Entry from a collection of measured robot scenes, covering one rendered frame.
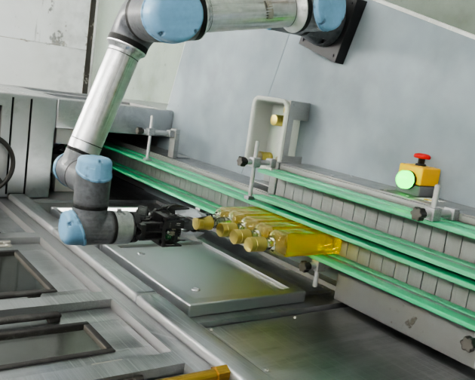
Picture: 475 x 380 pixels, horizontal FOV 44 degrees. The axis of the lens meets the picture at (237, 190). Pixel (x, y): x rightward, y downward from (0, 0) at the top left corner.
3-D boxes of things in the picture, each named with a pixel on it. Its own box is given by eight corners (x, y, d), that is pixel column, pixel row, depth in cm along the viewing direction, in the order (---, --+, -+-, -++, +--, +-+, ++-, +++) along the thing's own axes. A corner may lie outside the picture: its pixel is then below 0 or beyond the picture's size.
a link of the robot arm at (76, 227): (71, 211, 120) (67, 251, 122) (121, 211, 127) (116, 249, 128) (58, 202, 127) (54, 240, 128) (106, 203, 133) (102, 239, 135)
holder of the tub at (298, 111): (262, 180, 196) (244, 180, 192) (275, 98, 192) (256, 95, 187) (296, 191, 183) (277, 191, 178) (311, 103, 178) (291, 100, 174)
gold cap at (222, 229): (228, 234, 148) (214, 234, 146) (231, 220, 148) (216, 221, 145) (237, 238, 146) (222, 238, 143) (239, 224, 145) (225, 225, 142)
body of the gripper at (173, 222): (183, 247, 137) (136, 249, 130) (166, 237, 144) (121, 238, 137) (188, 216, 136) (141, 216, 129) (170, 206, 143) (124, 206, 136)
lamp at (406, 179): (399, 186, 142) (391, 186, 140) (402, 168, 141) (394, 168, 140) (414, 191, 139) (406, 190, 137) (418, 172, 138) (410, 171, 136)
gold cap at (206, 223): (205, 228, 151) (191, 228, 148) (207, 214, 150) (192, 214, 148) (212, 231, 148) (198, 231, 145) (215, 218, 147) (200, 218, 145)
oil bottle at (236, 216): (282, 228, 168) (221, 230, 155) (285, 209, 167) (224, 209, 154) (295, 233, 164) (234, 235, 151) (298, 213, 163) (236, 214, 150)
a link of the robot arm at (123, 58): (118, -17, 138) (37, 174, 137) (137, -22, 129) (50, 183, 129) (158, 7, 145) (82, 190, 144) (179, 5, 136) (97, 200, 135)
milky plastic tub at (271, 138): (264, 164, 195) (243, 163, 190) (274, 97, 192) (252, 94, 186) (298, 175, 182) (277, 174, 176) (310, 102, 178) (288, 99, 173)
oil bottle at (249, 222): (295, 234, 163) (234, 237, 151) (298, 214, 163) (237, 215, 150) (309, 240, 159) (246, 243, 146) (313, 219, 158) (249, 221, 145)
